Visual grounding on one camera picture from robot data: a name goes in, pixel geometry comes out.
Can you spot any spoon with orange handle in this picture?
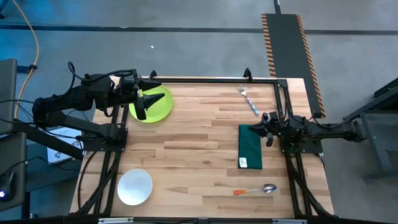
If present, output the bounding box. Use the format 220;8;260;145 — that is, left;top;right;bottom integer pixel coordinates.
233;183;278;197

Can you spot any black floor tape strip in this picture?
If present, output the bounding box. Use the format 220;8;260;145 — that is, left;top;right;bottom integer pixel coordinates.
0;23;398;35

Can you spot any white printed box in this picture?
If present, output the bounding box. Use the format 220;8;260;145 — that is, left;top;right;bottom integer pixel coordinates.
46;126;84;164

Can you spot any black aluminium table frame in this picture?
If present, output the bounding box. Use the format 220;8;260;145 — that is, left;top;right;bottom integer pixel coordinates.
69;67;335;219

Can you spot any black computer mouse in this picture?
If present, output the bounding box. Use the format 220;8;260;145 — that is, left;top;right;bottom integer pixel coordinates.
0;170;16;203

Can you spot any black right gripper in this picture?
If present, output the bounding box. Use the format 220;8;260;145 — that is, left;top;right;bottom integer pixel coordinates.
248;111;285;147

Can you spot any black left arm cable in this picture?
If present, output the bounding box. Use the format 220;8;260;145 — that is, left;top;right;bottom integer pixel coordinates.
67;61;138;83

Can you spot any black cable under table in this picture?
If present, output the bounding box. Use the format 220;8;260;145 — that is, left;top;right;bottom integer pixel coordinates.
76;150;98;210

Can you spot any silver metal bracket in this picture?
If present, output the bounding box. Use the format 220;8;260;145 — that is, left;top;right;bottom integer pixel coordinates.
271;218;308;224
98;217;135;224

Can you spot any black ramp with orange-striped edges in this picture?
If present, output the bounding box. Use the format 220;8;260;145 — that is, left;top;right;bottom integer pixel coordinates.
261;12;326;119

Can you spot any black floor cable clip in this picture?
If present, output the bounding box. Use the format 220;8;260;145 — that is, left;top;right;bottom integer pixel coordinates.
16;63;39;75

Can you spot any orange floor cable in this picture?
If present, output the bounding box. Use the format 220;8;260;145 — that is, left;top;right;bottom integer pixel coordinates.
11;0;40;119

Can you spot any fork with teal patterned handle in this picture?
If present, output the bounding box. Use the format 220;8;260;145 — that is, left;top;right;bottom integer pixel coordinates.
238;85;261;117

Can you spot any white bowl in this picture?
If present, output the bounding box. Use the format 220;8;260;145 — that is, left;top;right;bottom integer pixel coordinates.
116;168;154;207

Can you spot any black metal side table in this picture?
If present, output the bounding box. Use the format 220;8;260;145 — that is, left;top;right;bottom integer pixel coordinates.
343;77;398;180

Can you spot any dark grey desk panel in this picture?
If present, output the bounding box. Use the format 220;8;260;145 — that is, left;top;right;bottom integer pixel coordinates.
0;131;28;213

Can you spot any black diagonal support beam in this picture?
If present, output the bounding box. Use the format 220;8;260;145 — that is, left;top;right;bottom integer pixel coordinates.
11;119;85;161

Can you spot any dark green napkin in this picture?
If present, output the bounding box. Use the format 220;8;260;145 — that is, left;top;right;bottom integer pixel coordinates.
237;124;264;170

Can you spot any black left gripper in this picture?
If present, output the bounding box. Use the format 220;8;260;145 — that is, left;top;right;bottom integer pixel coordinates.
119;75;166;121

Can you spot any lime green plate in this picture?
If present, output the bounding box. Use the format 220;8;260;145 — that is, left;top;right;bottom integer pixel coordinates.
128;84;174;124

